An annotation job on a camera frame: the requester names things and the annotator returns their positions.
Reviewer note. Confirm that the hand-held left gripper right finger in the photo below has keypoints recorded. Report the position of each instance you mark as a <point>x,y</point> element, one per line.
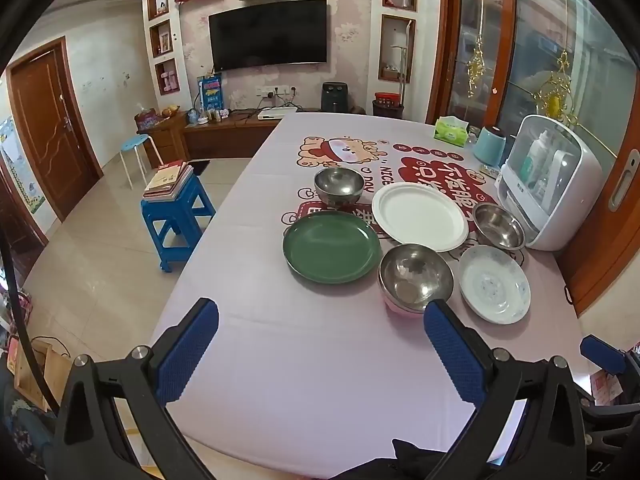
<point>450,350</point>

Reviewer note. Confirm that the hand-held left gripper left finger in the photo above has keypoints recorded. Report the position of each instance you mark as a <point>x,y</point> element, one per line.
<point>190,350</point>

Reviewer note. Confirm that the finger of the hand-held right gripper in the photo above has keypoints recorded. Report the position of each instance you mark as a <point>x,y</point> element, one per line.
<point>600,349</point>

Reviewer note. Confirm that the blue patterned white plate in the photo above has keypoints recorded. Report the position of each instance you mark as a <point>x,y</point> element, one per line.
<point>495,285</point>

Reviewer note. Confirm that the pink steel bowl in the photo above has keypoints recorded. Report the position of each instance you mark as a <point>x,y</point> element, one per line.
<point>412,275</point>

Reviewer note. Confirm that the small steel bowl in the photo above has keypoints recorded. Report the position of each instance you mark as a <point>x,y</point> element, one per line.
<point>498,227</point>

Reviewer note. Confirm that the green plate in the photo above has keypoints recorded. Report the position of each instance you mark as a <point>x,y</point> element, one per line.
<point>330,247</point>

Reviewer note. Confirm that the pink printed tablecloth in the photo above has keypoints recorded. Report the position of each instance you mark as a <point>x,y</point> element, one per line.
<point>300,360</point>

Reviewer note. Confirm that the black cloth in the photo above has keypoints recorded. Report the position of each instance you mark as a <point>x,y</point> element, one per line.
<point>415,460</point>

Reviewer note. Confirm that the cardboard box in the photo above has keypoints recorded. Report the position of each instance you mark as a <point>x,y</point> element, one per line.
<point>55,370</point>

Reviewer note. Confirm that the blue plastic stool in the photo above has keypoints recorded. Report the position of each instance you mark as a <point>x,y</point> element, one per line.
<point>172,210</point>

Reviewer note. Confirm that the white sterilizer cabinet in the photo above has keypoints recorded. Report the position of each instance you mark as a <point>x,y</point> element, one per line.
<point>560,195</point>

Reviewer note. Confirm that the stack of books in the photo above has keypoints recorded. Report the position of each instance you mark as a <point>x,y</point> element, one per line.
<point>167,177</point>

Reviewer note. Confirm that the deep steel bowl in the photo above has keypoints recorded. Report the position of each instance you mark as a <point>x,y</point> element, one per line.
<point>339,185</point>

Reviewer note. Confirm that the round blue white stool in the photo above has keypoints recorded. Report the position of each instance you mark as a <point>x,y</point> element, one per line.
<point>136,142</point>

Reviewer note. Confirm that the wooden television cabinet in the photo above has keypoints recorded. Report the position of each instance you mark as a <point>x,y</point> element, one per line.
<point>225,135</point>

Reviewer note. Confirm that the green tissue box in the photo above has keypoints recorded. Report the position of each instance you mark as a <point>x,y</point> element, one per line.
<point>450,131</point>

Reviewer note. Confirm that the pink tissue pack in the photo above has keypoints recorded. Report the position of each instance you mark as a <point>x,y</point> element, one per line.
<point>147,120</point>

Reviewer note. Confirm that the white set-top box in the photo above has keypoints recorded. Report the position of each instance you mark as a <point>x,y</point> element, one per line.
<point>277,113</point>

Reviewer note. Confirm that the red box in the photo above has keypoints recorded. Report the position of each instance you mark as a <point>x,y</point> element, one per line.
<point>389,105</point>

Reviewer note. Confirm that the blue poster box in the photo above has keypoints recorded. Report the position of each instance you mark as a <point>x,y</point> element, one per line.
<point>210,92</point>

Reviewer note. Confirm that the gold hanging ornament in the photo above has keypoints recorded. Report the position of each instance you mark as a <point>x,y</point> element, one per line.
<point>555,90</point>
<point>475,60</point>

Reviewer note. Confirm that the black air fryer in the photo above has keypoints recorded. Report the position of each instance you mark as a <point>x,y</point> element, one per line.
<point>333,97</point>

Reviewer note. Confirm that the wooden glass sliding door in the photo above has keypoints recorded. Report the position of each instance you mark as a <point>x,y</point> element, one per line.
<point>540,35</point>

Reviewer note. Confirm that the black television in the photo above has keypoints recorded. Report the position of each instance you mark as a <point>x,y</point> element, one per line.
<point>267,35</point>

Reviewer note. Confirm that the wall map poster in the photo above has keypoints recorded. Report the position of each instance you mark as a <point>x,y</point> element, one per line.
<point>22,170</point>

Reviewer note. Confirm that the white wall outlet strip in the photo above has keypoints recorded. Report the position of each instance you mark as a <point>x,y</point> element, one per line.
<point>275,91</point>

